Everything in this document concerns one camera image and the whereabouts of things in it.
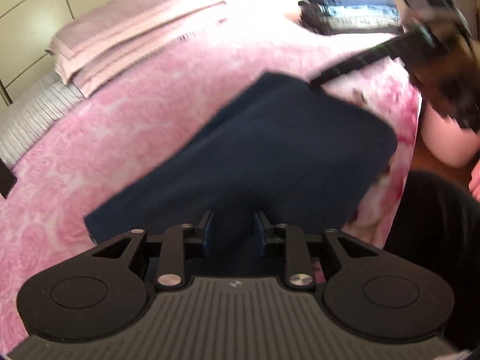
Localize navy blue garment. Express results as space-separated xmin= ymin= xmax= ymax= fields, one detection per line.
xmin=85 ymin=73 xmax=397 ymax=276

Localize light blue folded jeans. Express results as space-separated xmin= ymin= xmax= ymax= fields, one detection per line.
xmin=301 ymin=5 xmax=401 ymax=28

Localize black folded garment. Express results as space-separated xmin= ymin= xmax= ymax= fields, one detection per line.
xmin=299 ymin=16 xmax=404 ymax=36

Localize pink floral bedspread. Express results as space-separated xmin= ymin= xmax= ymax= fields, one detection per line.
xmin=0 ymin=10 xmax=423 ymax=357

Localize small black device on bed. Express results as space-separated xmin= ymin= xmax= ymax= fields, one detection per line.
xmin=0 ymin=160 xmax=17 ymax=199

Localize grey striped pillow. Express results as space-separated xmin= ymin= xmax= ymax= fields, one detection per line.
xmin=1 ymin=72 xmax=86 ymax=169

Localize folded light pink blanket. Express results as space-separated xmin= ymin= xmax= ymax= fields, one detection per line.
xmin=48 ymin=0 xmax=227 ymax=98

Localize white wardrobe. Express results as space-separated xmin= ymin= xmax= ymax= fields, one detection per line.
xmin=1 ymin=0 xmax=109 ymax=111

